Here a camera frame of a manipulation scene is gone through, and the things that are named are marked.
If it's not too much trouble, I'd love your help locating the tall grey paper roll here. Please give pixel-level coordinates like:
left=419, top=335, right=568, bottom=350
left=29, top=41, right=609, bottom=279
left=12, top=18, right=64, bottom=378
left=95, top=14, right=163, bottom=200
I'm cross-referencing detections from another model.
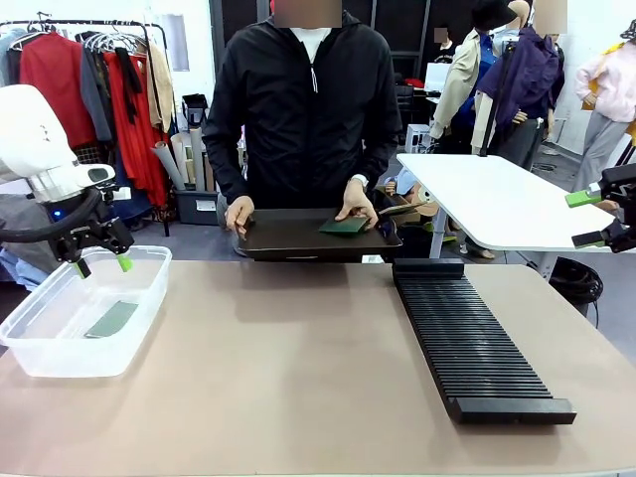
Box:
left=188, top=126, right=206, bottom=193

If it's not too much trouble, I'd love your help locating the red hanging dress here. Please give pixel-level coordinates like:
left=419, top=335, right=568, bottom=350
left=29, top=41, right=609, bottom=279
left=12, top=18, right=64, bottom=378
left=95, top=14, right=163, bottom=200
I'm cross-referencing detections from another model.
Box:
left=103, top=49, right=169, bottom=208

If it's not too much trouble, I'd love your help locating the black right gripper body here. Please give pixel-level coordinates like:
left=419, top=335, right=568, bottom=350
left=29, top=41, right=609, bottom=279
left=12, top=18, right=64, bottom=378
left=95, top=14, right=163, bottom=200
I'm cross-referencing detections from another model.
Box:
left=599, top=163, right=636, bottom=253

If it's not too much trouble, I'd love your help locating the background person dark top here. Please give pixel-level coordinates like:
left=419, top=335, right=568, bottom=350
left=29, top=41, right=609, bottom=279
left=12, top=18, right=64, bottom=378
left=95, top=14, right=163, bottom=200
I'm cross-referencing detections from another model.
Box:
left=430, top=27, right=458, bottom=69

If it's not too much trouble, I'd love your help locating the person's left forearm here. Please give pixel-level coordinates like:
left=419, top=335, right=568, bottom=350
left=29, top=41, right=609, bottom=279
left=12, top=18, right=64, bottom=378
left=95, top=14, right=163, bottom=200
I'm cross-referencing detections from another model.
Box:
left=353, top=113, right=403, bottom=186

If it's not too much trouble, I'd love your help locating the black cable coil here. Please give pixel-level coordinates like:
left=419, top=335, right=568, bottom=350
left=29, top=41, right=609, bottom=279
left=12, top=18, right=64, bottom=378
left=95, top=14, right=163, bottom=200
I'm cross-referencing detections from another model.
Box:
left=549, top=256, right=605, bottom=305

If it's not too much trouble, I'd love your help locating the person's right forearm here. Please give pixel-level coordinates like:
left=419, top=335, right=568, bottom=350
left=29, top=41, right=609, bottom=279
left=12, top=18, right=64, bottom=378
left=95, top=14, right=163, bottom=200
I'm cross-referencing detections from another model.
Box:
left=202, top=118, right=252, bottom=205

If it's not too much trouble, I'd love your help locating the black slotted PCB rack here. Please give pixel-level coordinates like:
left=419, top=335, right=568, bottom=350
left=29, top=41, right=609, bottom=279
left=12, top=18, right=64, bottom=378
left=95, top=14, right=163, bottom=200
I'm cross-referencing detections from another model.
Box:
left=392, top=257, right=577, bottom=426

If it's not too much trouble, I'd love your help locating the white computer case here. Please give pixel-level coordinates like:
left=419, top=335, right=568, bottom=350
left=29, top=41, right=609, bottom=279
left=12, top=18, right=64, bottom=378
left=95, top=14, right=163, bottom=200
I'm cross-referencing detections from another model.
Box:
left=405, top=123, right=431, bottom=150

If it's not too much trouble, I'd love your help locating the pale grey hanging garment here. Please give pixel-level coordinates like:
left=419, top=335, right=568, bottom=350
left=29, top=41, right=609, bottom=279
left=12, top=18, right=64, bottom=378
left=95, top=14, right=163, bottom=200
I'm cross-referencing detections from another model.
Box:
left=0, top=29, right=24, bottom=88

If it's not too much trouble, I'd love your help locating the leaning grey paper roll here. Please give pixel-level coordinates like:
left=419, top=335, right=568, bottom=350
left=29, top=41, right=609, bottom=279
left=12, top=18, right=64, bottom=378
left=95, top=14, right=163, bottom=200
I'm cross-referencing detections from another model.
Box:
left=151, top=140, right=186, bottom=192

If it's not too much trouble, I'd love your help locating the green PCB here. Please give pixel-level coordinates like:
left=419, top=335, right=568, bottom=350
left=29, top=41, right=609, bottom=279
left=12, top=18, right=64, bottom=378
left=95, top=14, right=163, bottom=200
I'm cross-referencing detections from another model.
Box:
left=83, top=300, right=139, bottom=340
left=318, top=216, right=372, bottom=238

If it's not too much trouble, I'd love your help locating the red hanging jacket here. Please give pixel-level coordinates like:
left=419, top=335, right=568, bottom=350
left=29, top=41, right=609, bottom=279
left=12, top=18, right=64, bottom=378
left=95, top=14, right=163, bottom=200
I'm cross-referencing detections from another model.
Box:
left=19, top=32, right=98, bottom=150

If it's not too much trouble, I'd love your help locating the person in black jacket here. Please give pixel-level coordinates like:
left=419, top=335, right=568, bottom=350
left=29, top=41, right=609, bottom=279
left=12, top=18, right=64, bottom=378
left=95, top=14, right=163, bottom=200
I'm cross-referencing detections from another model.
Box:
left=202, top=9, right=403, bottom=211

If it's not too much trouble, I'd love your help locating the person's left hand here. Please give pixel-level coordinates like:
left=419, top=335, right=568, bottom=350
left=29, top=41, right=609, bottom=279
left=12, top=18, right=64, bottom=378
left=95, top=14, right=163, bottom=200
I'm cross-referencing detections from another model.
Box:
left=334, top=179, right=380, bottom=231

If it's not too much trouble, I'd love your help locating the brown cardboard box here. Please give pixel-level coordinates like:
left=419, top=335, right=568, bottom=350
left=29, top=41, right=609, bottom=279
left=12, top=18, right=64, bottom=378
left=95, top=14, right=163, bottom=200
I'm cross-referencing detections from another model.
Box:
left=380, top=198, right=433, bottom=228

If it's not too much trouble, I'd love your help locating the white side table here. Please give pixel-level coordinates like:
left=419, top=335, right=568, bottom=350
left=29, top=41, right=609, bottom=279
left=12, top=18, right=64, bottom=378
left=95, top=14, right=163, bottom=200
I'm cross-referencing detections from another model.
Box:
left=396, top=152, right=636, bottom=282

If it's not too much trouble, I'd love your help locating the beige hanging garment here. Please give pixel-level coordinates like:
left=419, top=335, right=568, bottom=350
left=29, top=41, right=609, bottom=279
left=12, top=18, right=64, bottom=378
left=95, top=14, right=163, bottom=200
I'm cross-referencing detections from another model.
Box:
left=146, top=42, right=175, bottom=133

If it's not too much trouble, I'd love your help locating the mannequin in pink top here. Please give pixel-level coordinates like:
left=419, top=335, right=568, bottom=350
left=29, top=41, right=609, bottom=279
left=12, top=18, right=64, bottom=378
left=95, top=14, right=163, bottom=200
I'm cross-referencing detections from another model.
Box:
left=573, top=19, right=636, bottom=195

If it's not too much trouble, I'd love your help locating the mannequin in purple jacket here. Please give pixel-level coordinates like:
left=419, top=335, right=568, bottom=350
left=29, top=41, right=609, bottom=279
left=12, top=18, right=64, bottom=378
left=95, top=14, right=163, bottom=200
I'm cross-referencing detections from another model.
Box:
left=476, top=0, right=567, bottom=170

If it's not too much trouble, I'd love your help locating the cream paper roll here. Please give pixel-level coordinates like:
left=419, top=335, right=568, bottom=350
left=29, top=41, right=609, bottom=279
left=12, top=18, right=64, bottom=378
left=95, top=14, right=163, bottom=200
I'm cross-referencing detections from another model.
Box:
left=170, top=132, right=190, bottom=185

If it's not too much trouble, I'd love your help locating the black plastic tray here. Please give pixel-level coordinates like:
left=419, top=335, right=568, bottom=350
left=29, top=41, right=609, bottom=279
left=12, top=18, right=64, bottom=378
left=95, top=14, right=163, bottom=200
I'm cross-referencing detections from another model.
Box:
left=236, top=207, right=403, bottom=263

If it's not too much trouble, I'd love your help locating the black chair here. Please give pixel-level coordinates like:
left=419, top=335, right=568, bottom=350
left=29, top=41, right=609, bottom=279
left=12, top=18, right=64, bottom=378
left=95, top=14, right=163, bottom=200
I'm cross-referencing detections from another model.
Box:
left=181, top=92, right=210, bottom=133

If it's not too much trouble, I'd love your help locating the clear plastic box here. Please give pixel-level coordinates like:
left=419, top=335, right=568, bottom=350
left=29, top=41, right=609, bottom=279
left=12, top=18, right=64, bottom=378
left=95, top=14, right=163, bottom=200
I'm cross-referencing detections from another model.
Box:
left=0, top=245, right=173, bottom=379

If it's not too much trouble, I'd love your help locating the black metal clothes rack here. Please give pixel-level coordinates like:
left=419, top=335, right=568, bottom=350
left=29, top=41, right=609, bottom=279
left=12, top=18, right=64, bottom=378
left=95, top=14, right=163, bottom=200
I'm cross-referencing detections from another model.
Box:
left=0, top=19, right=173, bottom=239

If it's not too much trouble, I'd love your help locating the black tripod pole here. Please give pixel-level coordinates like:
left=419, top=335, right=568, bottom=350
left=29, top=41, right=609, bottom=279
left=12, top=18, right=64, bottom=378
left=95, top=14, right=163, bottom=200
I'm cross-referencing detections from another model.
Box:
left=479, top=42, right=516, bottom=158

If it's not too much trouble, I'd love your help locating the black hanging scarf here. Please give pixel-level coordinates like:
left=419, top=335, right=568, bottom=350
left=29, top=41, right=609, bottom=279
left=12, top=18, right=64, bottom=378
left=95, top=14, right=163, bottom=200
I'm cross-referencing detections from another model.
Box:
left=114, top=47, right=143, bottom=125

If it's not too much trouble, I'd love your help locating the black storage bin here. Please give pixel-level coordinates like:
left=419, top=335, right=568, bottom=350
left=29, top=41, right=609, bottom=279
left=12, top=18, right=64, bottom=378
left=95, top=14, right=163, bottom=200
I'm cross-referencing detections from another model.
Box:
left=174, top=189, right=220, bottom=227

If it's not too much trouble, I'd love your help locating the grey cloth pile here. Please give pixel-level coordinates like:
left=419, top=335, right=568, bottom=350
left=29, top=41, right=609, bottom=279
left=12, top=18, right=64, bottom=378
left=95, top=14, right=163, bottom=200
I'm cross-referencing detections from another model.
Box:
left=0, top=193, right=66, bottom=282

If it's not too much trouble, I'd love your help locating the person's right hand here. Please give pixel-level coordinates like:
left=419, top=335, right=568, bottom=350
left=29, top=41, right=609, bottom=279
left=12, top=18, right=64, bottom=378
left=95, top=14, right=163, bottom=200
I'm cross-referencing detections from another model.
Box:
left=224, top=195, right=257, bottom=240

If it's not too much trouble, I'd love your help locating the mannequin in beige coat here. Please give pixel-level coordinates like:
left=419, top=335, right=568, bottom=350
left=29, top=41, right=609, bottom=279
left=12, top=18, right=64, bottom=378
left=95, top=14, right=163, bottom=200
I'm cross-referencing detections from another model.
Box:
left=429, top=0, right=516, bottom=155

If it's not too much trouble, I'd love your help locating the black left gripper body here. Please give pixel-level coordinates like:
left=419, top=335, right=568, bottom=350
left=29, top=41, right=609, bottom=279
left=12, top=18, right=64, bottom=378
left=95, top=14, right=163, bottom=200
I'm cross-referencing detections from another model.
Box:
left=52, top=187, right=135, bottom=263

